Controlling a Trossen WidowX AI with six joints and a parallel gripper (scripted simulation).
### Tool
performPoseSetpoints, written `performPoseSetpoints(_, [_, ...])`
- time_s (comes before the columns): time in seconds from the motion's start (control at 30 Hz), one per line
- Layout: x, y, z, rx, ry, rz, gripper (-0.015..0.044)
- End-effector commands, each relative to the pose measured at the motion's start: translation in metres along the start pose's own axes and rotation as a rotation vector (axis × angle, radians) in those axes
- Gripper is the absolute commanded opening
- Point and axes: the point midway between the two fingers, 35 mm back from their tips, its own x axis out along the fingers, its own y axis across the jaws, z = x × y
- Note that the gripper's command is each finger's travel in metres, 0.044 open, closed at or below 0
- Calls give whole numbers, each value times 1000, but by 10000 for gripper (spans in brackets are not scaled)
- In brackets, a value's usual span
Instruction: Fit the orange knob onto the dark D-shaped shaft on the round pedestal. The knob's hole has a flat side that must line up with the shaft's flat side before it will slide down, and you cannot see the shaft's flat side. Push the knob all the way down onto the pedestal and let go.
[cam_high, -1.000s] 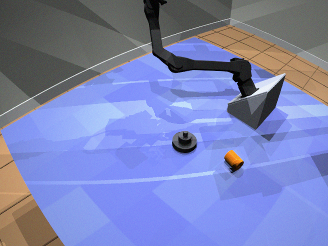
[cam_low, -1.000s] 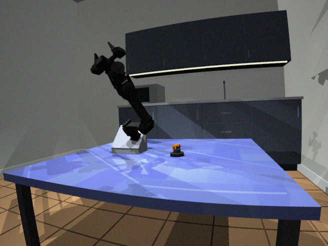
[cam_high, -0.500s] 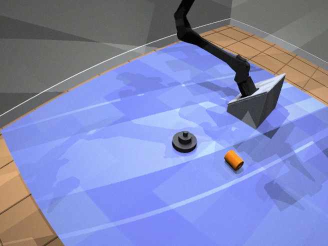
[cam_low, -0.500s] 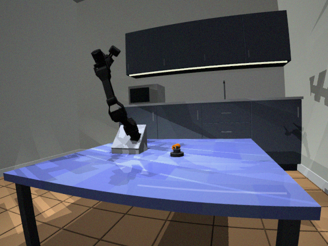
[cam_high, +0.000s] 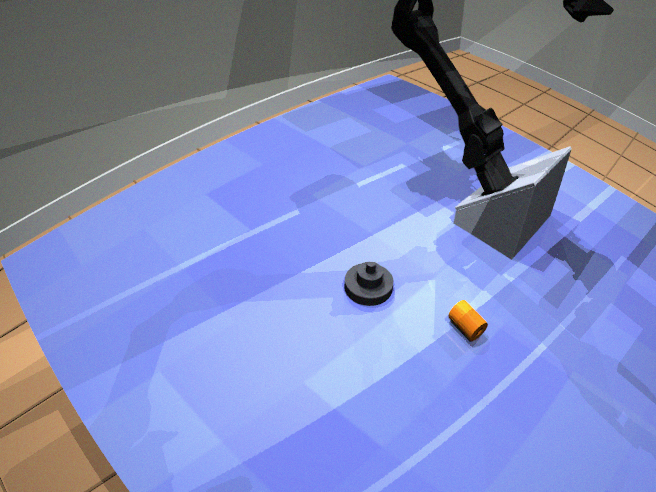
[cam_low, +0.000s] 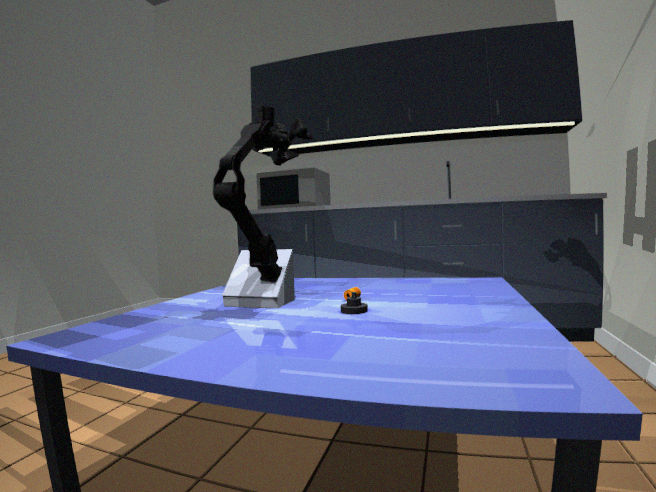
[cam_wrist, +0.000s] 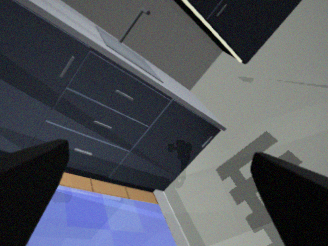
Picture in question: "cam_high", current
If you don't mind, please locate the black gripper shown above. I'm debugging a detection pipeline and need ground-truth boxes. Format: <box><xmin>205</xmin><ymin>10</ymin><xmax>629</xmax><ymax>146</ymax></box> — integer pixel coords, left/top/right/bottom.
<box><xmin>563</xmin><ymin>0</ymin><xmax>614</xmax><ymax>22</ymax></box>

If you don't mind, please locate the orange cylinder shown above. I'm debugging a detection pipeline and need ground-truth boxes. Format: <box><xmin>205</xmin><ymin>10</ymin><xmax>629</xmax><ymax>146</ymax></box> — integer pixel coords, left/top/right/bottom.
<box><xmin>448</xmin><ymin>300</ymin><xmax>488</xmax><ymax>341</ymax></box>

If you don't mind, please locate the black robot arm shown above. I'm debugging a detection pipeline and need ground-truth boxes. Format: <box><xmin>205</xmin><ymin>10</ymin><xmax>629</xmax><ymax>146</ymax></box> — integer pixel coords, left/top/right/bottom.
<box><xmin>391</xmin><ymin>0</ymin><xmax>519</xmax><ymax>196</ymax></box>

